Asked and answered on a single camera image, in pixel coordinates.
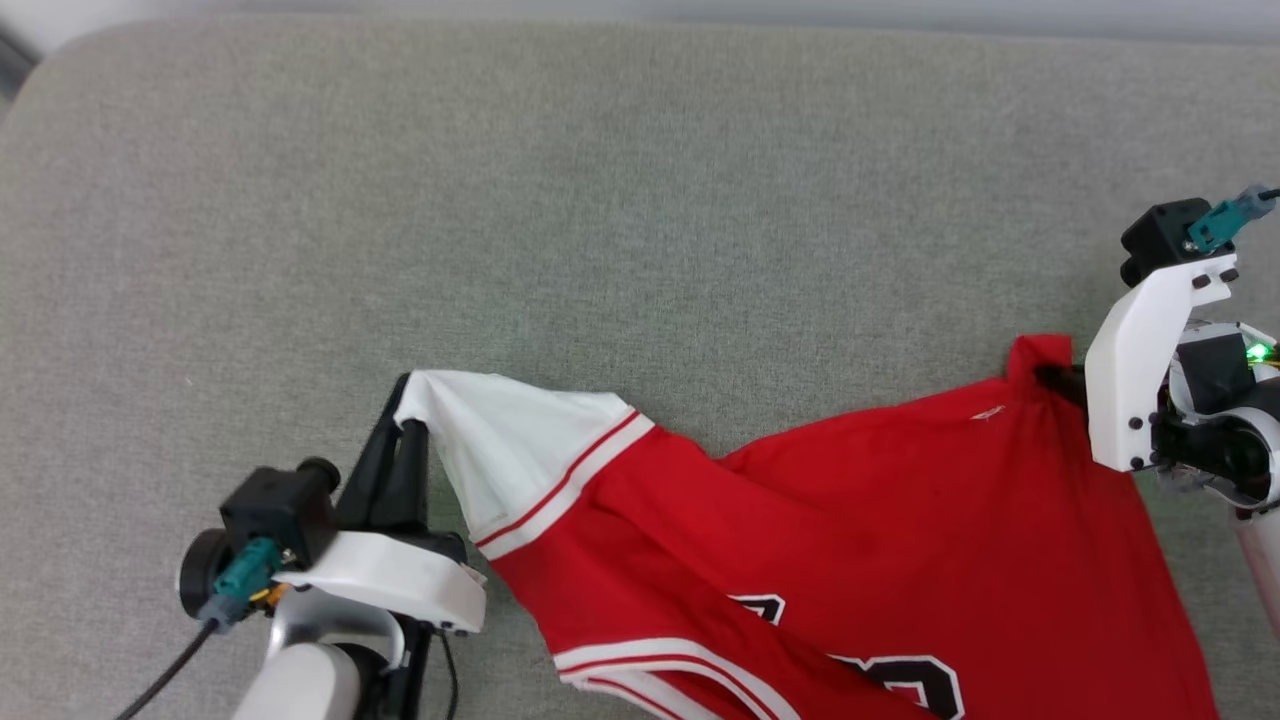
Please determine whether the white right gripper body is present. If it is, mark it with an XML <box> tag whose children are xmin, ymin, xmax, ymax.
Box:
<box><xmin>1084</xmin><ymin>253</ymin><xmax>1241</xmax><ymax>473</ymax></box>

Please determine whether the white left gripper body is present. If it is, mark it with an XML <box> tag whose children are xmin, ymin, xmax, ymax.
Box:
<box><xmin>272</xmin><ymin>530</ymin><xmax>489</xmax><ymax>637</ymax></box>

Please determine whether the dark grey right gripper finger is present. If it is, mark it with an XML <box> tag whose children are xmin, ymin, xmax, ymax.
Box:
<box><xmin>1034</xmin><ymin>364</ymin><xmax>1089</xmax><ymax>409</ymax></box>

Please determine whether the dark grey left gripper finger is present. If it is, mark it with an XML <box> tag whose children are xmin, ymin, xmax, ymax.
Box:
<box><xmin>393</xmin><ymin>420</ymin><xmax>433</xmax><ymax>536</ymax></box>
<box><xmin>338</xmin><ymin>372</ymin><xmax>413</xmax><ymax>533</ymax></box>

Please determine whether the red and white basketball jersey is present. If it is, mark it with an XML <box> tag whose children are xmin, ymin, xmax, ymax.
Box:
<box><xmin>394</xmin><ymin>334</ymin><xmax>1223</xmax><ymax>720</ymax></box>

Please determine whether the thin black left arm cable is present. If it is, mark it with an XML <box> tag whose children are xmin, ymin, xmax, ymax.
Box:
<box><xmin>438</xmin><ymin>634</ymin><xmax>461</xmax><ymax>720</ymax></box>

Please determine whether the left camera cable teal plug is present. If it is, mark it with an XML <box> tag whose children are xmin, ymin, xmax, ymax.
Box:
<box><xmin>115</xmin><ymin>537</ymin><xmax>287</xmax><ymax>720</ymax></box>

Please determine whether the camera cable teal plug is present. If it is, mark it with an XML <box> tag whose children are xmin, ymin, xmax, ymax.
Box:
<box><xmin>115</xmin><ymin>537</ymin><xmax>287</xmax><ymax>720</ymax></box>
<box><xmin>1186</xmin><ymin>184</ymin><xmax>1280</xmax><ymax>254</ymax></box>

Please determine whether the right camera cable teal plug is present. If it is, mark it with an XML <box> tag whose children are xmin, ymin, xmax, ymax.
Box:
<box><xmin>1186</xmin><ymin>184</ymin><xmax>1280</xmax><ymax>254</ymax></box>

